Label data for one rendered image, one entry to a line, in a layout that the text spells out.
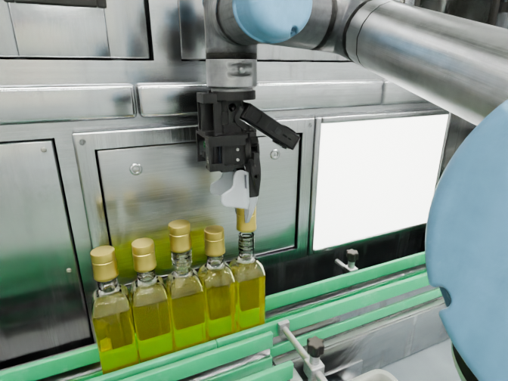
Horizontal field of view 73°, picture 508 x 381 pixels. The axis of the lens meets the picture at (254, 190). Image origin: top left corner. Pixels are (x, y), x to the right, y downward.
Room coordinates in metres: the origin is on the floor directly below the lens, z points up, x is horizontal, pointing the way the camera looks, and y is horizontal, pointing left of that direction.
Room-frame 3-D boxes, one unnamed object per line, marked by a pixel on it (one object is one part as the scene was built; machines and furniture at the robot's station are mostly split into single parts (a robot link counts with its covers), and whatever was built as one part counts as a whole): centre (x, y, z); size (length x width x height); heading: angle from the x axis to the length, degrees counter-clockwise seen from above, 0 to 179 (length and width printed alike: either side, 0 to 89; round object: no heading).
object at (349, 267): (0.74, -0.22, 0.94); 0.07 x 0.04 x 0.13; 24
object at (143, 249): (0.48, 0.17, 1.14); 0.04 x 0.04 x 0.04
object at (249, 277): (0.55, 0.01, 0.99); 0.06 x 0.06 x 0.21; 24
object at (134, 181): (0.75, -0.11, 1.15); 0.90 x 0.03 x 0.34; 114
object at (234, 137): (0.54, 0.04, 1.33); 0.09 x 0.08 x 0.12; 114
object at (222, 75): (0.54, 0.03, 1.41); 0.08 x 0.08 x 0.05
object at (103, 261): (0.46, 0.23, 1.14); 0.04 x 0.04 x 0.04
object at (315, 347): (0.46, -0.09, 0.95); 0.17 x 0.03 x 0.12; 24
